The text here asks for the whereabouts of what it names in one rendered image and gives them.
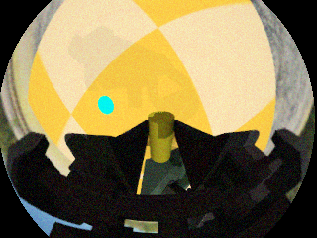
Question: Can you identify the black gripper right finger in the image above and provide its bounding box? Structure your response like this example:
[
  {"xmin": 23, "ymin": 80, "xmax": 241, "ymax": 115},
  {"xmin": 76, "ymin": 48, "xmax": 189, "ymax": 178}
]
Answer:
[{"xmin": 173, "ymin": 120, "xmax": 261, "ymax": 191}]

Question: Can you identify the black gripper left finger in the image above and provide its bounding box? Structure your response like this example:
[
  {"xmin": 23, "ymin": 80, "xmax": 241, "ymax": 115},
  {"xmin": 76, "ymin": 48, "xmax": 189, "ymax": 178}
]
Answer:
[{"xmin": 64, "ymin": 120, "xmax": 150, "ymax": 194}]

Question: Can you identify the cyan circle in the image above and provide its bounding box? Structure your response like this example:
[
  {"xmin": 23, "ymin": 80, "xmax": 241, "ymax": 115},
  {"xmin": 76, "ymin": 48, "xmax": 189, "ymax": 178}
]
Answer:
[{"xmin": 98, "ymin": 95, "xmax": 114, "ymax": 114}]

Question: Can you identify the yellow cylinder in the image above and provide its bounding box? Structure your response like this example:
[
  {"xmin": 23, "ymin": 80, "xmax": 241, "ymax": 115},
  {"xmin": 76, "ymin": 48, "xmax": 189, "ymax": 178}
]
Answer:
[{"xmin": 148, "ymin": 111, "xmax": 174, "ymax": 163}]

